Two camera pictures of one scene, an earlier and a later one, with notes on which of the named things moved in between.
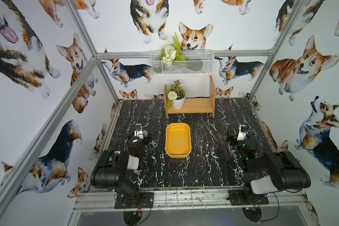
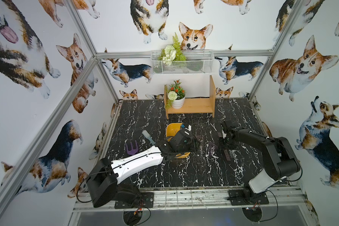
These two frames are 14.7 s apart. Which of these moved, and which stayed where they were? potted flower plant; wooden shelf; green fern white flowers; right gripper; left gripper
Moved: right gripper; left gripper
Stayed: wooden shelf; green fern white flowers; potted flower plant
